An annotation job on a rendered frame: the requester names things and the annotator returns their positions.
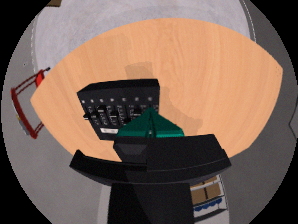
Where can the black control desk with knobs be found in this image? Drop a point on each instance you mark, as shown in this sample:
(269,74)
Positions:
(122,100)

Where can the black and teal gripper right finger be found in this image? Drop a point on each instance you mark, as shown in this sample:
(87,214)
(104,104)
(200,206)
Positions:
(162,127)

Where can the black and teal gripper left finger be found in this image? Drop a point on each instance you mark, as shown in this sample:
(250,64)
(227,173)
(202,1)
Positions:
(137,127)

